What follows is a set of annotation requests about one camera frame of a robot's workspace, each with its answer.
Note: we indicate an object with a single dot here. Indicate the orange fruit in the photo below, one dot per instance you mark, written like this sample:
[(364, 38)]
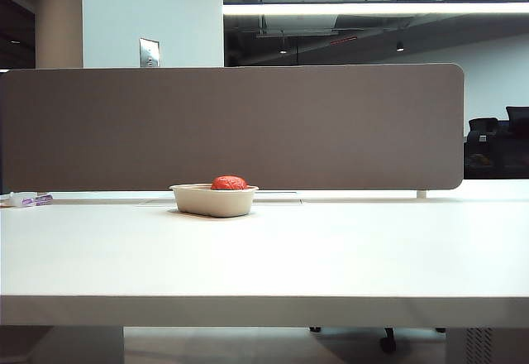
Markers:
[(229, 183)]

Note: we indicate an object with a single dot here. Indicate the beige paper lunchbox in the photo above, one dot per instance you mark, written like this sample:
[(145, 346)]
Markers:
[(215, 201)]

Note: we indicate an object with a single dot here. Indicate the grey fabric desk divider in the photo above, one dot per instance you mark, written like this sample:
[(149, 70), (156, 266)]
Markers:
[(231, 128)]

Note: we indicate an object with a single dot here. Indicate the white divider support foot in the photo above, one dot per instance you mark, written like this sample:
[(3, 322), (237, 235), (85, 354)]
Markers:
[(421, 193)]

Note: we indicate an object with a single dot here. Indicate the black ceiling spotlight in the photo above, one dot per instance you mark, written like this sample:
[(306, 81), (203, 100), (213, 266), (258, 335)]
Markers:
[(399, 46)]

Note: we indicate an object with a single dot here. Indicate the long white ceiling light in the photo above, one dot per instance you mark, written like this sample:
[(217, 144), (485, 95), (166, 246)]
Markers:
[(375, 8)]

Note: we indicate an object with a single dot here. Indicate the black chair caster base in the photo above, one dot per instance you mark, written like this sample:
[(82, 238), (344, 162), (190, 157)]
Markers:
[(388, 337)]

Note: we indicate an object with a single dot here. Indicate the black office chair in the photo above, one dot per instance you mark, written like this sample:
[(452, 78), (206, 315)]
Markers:
[(498, 145)]

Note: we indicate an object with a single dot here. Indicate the purple and white packet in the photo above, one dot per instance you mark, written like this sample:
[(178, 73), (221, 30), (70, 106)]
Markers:
[(31, 200)]

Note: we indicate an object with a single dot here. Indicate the beige round column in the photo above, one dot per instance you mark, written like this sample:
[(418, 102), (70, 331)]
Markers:
[(58, 16)]

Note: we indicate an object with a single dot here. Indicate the perforated grey desk leg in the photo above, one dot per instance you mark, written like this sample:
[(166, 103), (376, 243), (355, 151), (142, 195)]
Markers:
[(487, 344)]

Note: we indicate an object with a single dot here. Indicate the silver wall switch plate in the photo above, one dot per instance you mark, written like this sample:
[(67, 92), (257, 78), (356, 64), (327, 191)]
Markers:
[(148, 52)]

